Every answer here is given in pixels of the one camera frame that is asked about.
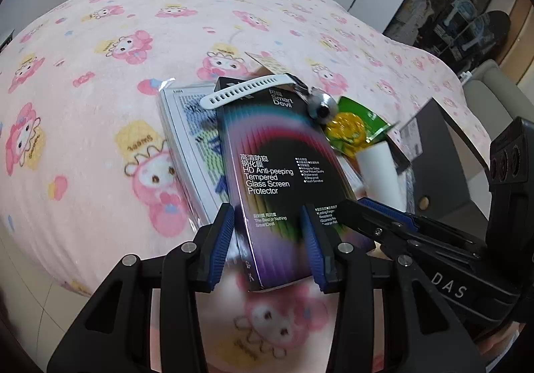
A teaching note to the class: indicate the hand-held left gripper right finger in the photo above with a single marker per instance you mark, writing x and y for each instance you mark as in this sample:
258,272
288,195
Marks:
313,247

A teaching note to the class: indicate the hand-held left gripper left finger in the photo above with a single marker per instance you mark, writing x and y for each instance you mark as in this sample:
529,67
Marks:
221,243

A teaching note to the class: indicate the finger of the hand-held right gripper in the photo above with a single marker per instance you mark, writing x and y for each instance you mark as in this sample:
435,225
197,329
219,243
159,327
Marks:
363,225
388,212

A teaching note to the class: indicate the white bottle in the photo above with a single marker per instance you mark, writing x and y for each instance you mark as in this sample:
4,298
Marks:
379,177

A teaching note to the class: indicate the black cardboard box container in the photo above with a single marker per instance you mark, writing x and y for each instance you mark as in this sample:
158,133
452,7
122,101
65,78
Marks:
442,147

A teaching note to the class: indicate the black screen protector box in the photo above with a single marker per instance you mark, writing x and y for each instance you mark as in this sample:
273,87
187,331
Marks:
267,156

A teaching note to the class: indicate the cartoon picture kit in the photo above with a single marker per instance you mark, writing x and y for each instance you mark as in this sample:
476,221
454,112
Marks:
196,139

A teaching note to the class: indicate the green snack packet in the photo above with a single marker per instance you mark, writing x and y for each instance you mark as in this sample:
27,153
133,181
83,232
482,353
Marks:
359,110

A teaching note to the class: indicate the small round silver gadget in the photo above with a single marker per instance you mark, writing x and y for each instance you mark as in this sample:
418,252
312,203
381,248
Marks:
321,106

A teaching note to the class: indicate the grey padded headboard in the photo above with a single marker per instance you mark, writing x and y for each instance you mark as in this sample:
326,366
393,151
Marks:
492,93

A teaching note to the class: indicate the yellow paper card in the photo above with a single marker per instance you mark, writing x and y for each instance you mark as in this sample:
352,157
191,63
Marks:
269,63

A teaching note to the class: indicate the pink printed blanket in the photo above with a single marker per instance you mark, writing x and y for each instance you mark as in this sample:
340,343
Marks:
104,76

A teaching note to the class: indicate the dark glass wardrobe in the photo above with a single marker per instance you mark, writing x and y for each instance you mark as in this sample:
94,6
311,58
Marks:
438,1

